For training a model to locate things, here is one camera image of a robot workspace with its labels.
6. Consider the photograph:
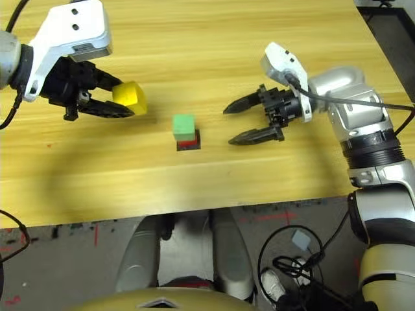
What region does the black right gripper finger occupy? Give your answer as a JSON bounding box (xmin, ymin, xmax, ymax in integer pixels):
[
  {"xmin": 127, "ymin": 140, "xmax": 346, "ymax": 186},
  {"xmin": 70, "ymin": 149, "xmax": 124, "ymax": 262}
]
[
  {"xmin": 228, "ymin": 125, "xmax": 286, "ymax": 146},
  {"xmin": 222, "ymin": 89, "xmax": 266, "ymax": 115}
]

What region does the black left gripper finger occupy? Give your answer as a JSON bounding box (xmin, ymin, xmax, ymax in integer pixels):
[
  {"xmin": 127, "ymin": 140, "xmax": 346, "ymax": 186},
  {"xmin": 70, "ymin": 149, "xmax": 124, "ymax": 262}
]
[
  {"xmin": 93, "ymin": 63, "xmax": 123, "ymax": 94},
  {"xmin": 78, "ymin": 98, "xmax": 136, "ymax": 120}
]

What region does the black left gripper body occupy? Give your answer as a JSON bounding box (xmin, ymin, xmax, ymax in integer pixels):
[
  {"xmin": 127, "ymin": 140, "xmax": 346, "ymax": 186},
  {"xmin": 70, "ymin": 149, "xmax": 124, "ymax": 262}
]
[{"xmin": 41, "ymin": 56, "xmax": 99, "ymax": 122}]

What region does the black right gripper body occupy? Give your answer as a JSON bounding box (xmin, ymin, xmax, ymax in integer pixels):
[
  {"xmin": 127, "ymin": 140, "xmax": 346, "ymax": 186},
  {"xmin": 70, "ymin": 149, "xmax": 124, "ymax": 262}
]
[{"xmin": 257, "ymin": 84, "xmax": 305, "ymax": 129}]

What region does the yellow wooden block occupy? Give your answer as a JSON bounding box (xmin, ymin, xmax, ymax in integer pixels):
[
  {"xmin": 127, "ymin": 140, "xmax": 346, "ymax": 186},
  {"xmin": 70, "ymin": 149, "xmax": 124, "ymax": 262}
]
[{"xmin": 112, "ymin": 80, "xmax": 147, "ymax": 116}]

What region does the green wooden block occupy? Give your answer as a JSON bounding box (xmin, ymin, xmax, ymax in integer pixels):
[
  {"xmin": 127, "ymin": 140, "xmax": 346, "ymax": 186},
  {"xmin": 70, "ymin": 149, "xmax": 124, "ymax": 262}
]
[{"xmin": 172, "ymin": 113, "xmax": 196, "ymax": 141}]

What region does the black square marker pad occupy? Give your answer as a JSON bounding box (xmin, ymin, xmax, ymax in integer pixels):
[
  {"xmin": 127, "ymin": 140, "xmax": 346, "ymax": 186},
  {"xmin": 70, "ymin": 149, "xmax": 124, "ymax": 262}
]
[{"xmin": 176, "ymin": 128, "xmax": 202, "ymax": 152}]

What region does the red wooden block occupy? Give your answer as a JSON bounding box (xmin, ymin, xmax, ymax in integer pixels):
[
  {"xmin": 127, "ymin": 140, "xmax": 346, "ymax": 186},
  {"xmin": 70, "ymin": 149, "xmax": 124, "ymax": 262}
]
[{"xmin": 176, "ymin": 128, "xmax": 198, "ymax": 147}]

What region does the small grey box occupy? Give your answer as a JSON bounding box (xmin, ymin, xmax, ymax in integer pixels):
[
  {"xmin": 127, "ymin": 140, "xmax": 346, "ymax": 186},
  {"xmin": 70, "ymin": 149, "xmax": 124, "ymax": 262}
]
[{"xmin": 290, "ymin": 229, "xmax": 311, "ymax": 251}]

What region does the silver right robot leg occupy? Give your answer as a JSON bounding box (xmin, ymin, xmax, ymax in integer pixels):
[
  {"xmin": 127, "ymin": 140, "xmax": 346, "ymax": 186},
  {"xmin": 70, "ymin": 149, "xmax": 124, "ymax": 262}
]
[{"xmin": 209, "ymin": 209, "xmax": 255, "ymax": 301}]

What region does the silver robot leg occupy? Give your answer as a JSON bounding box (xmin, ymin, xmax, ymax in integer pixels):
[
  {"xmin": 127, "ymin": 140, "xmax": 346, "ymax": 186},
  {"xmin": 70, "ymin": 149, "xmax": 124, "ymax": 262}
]
[
  {"xmin": 115, "ymin": 215, "xmax": 172, "ymax": 292},
  {"xmin": 209, "ymin": 209, "xmax": 255, "ymax": 301}
]

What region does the silver left robot leg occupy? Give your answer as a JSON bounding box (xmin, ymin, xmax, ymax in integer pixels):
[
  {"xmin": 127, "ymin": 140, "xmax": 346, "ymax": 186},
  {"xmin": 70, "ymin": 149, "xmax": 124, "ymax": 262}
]
[{"xmin": 115, "ymin": 215, "xmax": 172, "ymax": 292}]

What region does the white shoe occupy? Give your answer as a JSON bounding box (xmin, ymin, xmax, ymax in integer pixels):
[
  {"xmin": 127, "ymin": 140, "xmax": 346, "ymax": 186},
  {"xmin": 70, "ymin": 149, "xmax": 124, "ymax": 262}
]
[{"xmin": 261, "ymin": 268, "xmax": 287, "ymax": 302}]

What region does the yellowish robot torso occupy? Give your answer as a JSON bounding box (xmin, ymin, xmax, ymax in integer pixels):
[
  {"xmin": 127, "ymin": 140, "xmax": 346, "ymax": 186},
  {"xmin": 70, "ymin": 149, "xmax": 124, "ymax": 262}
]
[{"xmin": 64, "ymin": 286, "xmax": 257, "ymax": 311}]

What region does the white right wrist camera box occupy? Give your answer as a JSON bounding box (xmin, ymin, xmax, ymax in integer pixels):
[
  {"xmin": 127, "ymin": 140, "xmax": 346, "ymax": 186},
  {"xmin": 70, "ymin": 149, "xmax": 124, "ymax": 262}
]
[{"xmin": 260, "ymin": 41, "xmax": 314, "ymax": 122}]

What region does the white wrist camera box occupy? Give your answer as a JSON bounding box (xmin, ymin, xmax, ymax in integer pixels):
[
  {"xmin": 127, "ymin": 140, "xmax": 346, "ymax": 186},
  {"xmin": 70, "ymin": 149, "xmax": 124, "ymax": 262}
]
[
  {"xmin": 24, "ymin": 0, "xmax": 113, "ymax": 103},
  {"xmin": 260, "ymin": 41, "xmax": 314, "ymax": 122}
]

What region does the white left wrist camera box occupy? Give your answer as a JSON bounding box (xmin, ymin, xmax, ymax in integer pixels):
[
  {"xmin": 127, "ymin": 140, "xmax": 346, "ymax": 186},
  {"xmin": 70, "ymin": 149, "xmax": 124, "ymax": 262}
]
[{"xmin": 24, "ymin": 0, "xmax": 113, "ymax": 103}]

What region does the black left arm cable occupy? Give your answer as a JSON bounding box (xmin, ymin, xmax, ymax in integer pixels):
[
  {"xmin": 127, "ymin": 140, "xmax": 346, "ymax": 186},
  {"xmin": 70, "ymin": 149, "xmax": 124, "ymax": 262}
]
[{"xmin": 0, "ymin": 87, "xmax": 24, "ymax": 130}]

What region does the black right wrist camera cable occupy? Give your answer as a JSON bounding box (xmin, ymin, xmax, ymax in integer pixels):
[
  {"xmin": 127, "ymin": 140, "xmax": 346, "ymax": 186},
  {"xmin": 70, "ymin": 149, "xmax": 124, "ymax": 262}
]
[{"xmin": 284, "ymin": 73, "xmax": 415, "ymax": 135}]

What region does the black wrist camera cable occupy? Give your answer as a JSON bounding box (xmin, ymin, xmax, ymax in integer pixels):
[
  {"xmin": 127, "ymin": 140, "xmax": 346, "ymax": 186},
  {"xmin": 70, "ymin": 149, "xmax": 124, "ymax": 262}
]
[
  {"xmin": 284, "ymin": 73, "xmax": 415, "ymax": 135},
  {"xmin": 5, "ymin": 0, "xmax": 30, "ymax": 33}
]

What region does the black left wrist camera cable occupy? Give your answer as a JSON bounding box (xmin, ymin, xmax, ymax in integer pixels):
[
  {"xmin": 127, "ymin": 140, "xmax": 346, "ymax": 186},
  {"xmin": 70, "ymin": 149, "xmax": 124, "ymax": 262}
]
[{"xmin": 5, "ymin": 0, "xmax": 30, "ymax": 33}]

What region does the looped black floor cable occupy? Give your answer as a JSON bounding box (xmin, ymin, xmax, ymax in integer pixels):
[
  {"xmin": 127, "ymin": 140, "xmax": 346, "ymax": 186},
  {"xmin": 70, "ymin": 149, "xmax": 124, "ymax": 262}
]
[{"xmin": 257, "ymin": 207, "xmax": 353, "ymax": 305}]

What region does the black frame stand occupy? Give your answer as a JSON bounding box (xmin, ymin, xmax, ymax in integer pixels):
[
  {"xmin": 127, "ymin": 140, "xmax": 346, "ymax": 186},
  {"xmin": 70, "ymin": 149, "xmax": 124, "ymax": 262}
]
[{"xmin": 355, "ymin": 0, "xmax": 415, "ymax": 108}]

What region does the black cable bundle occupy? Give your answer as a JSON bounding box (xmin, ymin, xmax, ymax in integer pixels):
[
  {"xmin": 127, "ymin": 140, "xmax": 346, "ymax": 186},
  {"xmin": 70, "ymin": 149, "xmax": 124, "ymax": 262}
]
[{"xmin": 274, "ymin": 254, "xmax": 327, "ymax": 284}]

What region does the thin black floor cable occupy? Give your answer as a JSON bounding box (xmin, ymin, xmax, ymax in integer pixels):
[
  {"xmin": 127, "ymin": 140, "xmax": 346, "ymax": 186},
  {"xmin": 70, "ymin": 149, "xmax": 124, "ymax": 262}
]
[{"xmin": 0, "ymin": 209, "xmax": 30, "ymax": 263}]

